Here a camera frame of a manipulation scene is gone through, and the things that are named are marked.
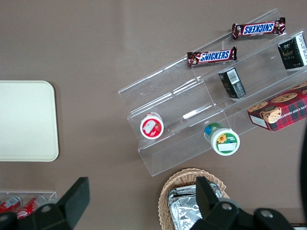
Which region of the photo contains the clear acrylic stepped shelf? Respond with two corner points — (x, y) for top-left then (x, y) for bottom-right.
(118, 8), (307, 178)

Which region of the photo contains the dark green box gold lettering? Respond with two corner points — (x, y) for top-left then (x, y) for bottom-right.
(277, 33), (307, 70)

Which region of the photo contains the clear acrylic can holder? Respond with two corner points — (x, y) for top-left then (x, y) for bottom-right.
(0, 190), (58, 214)

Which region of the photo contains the dark green box with barcode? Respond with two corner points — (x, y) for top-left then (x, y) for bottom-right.
(218, 67), (247, 99)

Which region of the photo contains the Snickers chocolate bar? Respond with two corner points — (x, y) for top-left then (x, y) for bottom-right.
(187, 46), (238, 68)
(231, 17), (287, 41)

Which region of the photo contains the red cola can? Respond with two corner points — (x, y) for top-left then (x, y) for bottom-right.
(0, 195), (23, 214)
(16, 195), (48, 220)

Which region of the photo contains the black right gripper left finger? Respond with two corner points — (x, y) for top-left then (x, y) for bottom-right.
(0, 177), (91, 230)

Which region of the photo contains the red tartan cookie box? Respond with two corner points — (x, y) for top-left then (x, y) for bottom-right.
(247, 81), (307, 132)

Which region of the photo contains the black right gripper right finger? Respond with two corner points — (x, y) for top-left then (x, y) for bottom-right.
(191, 176), (295, 230)

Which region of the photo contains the woven wicker basket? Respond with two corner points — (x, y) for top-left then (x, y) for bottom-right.
(158, 168), (231, 230)

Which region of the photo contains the red lid yogurt cup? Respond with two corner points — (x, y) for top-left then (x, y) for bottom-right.
(140, 112), (165, 139)

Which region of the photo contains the green sunflower yogurt cup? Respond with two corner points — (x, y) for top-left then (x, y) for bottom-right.
(203, 122), (241, 156)

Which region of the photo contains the cream plastic tray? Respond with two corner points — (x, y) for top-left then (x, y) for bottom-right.
(0, 80), (59, 162)

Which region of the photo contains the foil wrapped sandwich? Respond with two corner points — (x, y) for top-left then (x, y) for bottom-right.
(167, 182), (224, 204)
(169, 197), (205, 230)

